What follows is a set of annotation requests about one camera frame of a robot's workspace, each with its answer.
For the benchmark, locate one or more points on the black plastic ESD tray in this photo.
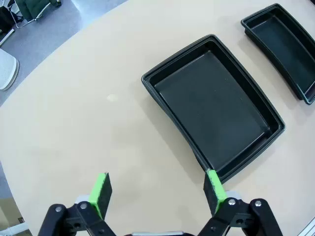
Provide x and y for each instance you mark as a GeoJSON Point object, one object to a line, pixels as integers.
{"type": "Point", "coordinates": [283, 46]}
{"type": "Point", "coordinates": [211, 108]}

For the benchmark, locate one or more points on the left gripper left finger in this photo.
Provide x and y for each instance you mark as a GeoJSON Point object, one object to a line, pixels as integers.
{"type": "Point", "coordinates": [97, 194]}

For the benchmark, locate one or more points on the metal frame chair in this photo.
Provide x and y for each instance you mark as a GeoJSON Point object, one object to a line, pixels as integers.
{"type": "Point", "coordinates": [27, 22]}

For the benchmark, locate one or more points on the dark green striped jacket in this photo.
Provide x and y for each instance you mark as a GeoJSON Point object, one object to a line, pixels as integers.
{"type": "Point", "coordinates": [32, 7]}

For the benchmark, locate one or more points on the black backpack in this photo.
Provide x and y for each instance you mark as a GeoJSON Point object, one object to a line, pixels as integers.
{"type": "Point", "coordinates": [6, 19]}

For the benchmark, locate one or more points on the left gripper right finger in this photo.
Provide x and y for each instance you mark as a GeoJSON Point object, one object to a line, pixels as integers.
{"type": "Point", "coordinates": [215, 186]}

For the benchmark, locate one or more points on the brown cardboard box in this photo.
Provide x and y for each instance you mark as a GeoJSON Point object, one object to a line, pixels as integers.
{"type": "Point", "coordinates": [9, 216]}

